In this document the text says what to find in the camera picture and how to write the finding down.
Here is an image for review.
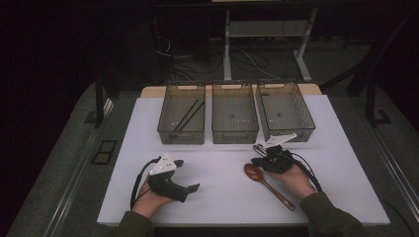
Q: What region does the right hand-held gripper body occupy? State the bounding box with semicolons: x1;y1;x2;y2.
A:
261;132;298;175

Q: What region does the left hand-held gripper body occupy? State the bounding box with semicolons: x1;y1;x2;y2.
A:
146;151;191;203

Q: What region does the brown wooden spoon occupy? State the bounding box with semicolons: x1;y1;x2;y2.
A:
243;163;296;211

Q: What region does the black chopstick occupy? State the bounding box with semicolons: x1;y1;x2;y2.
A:
170;101;206;138
172;99;201;135

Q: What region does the translucent grey storage bin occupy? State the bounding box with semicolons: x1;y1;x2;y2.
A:
157;82;207;145
210;82;260;145
255;79;316;144

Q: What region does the person's left hand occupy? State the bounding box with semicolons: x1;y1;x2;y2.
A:
131;182;174;219

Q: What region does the person's right hand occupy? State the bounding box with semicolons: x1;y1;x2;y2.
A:
268;162;317;200

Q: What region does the white table mat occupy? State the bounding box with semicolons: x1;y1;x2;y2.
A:
97;94;390;227

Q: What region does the black metal stand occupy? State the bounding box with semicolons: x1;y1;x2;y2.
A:
365;78;393;128

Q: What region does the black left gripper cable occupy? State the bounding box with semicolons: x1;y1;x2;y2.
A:
130;157;162;209

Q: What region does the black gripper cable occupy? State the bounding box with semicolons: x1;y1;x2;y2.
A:
290;152;323;193
130;157;162;209

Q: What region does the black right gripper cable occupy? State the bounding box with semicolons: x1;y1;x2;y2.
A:
290;152;323;193

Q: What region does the black floor frame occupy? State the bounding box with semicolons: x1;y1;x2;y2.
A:
91;139;119;166

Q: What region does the metal floor rail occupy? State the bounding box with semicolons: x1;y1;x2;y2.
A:
362;108;419;213
42;98;115;237

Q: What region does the bundle of floor cables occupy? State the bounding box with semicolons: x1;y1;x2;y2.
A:
154;34;285;82

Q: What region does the black floor cable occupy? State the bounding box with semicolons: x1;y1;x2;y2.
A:
381;198;417;237

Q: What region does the white metal stand frame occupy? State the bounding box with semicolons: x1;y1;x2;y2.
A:
222;8;319;83

